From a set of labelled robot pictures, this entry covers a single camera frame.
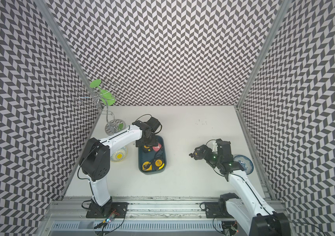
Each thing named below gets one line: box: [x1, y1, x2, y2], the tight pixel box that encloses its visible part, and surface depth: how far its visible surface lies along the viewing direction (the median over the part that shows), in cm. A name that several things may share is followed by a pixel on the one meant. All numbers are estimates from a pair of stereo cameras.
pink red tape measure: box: [152, 142, 162, 152], surface depth 95 cm
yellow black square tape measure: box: [141, 160, 153, 172], surface depth 86 cm
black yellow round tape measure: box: [142, 145, 153, 153], surface depth 94 cm
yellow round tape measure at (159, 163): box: [154, 158, 166, 171], surface depth 87 cm
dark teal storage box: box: [137, 135, 167, 175], surface depth 88 cm
